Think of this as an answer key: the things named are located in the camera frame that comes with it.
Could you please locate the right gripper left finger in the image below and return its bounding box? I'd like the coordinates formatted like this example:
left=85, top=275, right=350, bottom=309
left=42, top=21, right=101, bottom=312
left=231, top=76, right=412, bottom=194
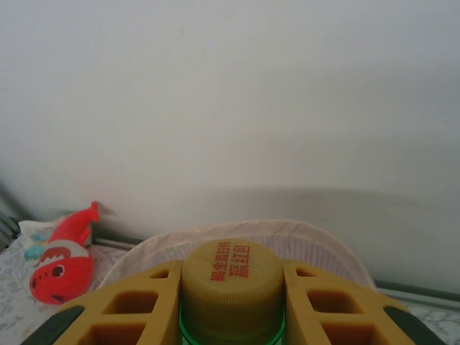
left=27, top=260, right=185, bottom=345

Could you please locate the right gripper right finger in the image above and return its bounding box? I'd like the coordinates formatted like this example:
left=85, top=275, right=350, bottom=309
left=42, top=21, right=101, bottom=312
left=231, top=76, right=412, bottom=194
left=281, top=260, right=446, bottom=345

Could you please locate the beige slatted plastic bin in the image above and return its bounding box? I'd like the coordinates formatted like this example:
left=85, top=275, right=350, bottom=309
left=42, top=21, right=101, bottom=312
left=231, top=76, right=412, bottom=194
left=96, top=218, right=378, bottom=299

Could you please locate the green plastic soda bottle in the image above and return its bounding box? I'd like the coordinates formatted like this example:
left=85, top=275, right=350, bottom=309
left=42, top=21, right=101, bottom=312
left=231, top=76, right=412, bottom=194
left=178, top=236, right=288, bottom=345

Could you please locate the red plush fish toy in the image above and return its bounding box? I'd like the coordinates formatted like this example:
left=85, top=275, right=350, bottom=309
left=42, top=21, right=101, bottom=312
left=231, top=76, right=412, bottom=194
left=29, top=200, right=102, bottom=306

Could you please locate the printed tissue packet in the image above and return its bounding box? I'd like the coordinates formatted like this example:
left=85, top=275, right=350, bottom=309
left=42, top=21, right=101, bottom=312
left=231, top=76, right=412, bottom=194
left=17, top=214, right=78, bottom=267

